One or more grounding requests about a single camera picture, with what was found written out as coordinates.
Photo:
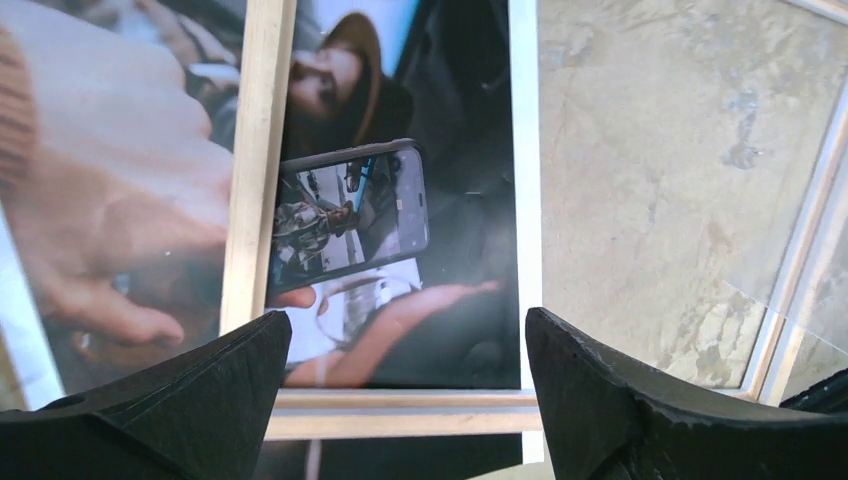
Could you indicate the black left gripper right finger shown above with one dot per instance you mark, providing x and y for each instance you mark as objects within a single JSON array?
[{"x": 606, "y": 415}]

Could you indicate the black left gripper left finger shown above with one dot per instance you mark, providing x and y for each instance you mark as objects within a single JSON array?
[{"x": 200, "y": 415}]

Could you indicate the colour photo print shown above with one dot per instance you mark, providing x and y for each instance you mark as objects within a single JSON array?
[{"x": 193, "y": 189}]

